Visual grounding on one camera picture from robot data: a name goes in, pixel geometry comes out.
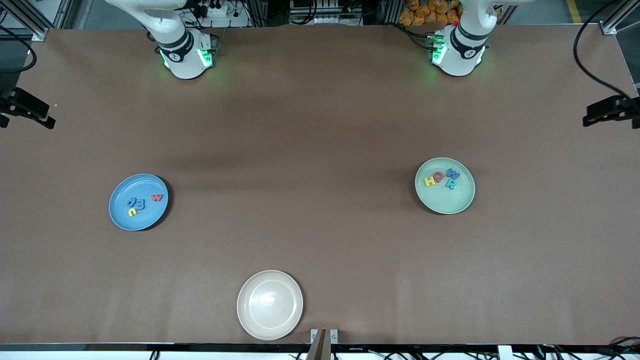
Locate green plate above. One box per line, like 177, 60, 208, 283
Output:
415, 157, 476, 216

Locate blue plate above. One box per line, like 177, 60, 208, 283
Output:
108, 173, 170, 232

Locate orange bag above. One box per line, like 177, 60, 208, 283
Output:
398, 0, 463, 26

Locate white power strip with plugs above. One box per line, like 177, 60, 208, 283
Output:
197, 0, 251, 28

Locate long white power strip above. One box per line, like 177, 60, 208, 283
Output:
289, 0, 365, 26

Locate brown table cover mat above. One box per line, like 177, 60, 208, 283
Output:
0, 24, 640, 346

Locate beige plate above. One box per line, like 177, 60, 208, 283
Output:
236, 270, 304, 341

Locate aluminium frame profile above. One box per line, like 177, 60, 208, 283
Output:
600, 0, 640, 36
0, 0, 56, 42

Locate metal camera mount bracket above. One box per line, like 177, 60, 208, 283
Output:
306, 328, 339, 360

